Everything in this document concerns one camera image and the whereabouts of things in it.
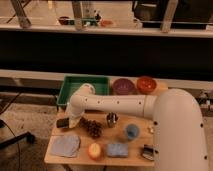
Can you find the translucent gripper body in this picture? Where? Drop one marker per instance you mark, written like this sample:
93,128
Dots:
73,122

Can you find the black board eraser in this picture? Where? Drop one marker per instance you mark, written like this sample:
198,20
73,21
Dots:
62,123

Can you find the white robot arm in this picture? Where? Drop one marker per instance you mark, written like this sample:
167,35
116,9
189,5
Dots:
179,136

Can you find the bunch of red grapes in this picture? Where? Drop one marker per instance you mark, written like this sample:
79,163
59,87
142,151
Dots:
92,127

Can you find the blue grey cloth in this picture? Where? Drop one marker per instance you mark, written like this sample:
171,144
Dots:
65,146

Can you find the wooden table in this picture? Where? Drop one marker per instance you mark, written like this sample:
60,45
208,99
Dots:
80,160

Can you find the yellow red apple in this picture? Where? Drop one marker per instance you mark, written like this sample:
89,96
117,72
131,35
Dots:
94,151

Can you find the green plastic tray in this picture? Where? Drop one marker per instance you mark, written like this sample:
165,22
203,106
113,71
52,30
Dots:
72,83

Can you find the black chair base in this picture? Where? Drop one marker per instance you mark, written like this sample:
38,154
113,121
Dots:
30,138

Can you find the blue sponge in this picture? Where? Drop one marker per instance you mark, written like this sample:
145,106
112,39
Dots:
117,150

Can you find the blue cup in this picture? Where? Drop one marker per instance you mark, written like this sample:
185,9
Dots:
132,131

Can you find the purple bowl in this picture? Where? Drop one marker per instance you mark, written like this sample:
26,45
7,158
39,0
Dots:
123,86

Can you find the red orange bowl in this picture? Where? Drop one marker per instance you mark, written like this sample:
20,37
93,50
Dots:
146,84

